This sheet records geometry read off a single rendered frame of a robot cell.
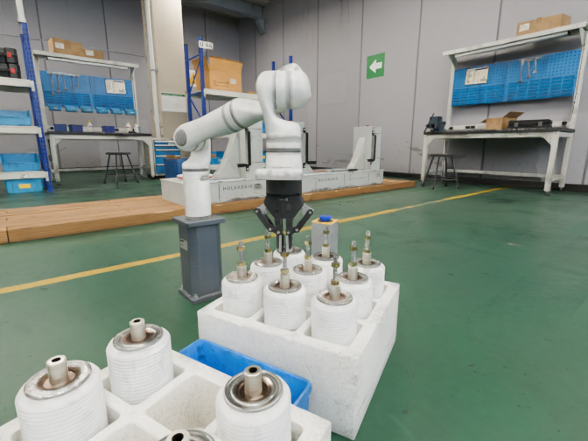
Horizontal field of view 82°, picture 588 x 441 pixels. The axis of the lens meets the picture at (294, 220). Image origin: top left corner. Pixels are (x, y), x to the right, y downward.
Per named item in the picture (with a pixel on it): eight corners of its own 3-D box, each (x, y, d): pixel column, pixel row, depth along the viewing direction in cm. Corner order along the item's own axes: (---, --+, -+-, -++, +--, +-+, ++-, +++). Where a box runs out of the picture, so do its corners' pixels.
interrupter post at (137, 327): (127, 340, 55) (125, 322, 54) (141, 333, 57) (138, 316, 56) (136, 345, 53) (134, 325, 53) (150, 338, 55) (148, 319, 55)
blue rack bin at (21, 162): (2, 170, 432) (-1, 153, 428) (38, 169, 456) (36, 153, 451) (2, 172, 395) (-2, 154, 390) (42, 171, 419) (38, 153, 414)
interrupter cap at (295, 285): (261, 289, 74) (261, 286, 74) (281, 278, 80) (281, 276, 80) (288, 297, 70) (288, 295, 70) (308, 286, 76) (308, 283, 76)
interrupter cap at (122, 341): (102, 343, 54) (102, 339, 54) (144, 323, 60) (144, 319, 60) (131, 359, 50) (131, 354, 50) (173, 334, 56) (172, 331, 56)
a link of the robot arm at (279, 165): (254, 180, 63) (253, 147, 62) (265, 175, 74) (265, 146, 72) (302, 181, 62) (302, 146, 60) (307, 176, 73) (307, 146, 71)
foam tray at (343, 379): (200, 378, 83) (196, 311, 79) (280, 311, 116) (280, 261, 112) (353, 441, 65) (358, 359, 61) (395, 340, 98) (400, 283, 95)
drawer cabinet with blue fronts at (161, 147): (146, 177, 617) (142, 138, 603) (171, 175, 647) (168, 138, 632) (157, 179, 574) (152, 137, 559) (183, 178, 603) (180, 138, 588)
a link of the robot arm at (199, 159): (192, 125, 123) (196, 172, 127) (172, 123, 115) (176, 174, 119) (212, 124, 119) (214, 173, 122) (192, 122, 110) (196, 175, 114)
